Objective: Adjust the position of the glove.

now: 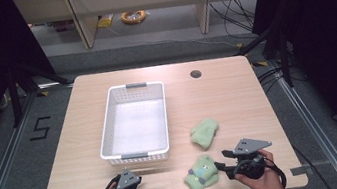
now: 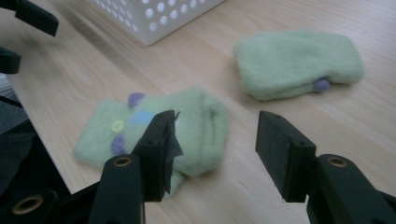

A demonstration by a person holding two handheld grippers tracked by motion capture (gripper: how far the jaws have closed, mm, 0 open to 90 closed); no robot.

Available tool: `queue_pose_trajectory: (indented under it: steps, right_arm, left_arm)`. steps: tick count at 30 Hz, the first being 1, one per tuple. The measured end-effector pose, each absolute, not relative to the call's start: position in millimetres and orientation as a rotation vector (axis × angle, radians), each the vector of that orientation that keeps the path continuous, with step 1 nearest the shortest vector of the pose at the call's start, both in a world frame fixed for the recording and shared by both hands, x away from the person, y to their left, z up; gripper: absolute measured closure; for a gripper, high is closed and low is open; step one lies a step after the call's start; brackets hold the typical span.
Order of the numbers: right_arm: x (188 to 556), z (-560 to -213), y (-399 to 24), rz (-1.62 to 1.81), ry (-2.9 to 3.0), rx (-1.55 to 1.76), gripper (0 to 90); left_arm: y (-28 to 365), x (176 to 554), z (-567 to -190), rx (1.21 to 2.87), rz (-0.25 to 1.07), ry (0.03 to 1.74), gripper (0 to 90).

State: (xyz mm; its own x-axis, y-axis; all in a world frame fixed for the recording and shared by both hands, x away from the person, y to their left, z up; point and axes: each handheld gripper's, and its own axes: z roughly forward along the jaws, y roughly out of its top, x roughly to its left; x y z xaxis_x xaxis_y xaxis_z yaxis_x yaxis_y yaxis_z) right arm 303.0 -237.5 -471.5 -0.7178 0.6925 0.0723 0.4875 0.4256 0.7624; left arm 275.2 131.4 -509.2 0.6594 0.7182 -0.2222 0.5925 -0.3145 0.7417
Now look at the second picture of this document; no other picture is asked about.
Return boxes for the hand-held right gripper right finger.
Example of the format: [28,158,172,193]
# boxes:
[255,110,319,203]

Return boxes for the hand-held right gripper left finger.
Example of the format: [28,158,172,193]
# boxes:
[130,109,185,203]

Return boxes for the light green fuzzy sock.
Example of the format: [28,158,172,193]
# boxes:
[233,29,364,102]
[73,87,230,198]

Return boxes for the white perforated plastic basket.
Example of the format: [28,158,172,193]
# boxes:
[90,0,226,47]

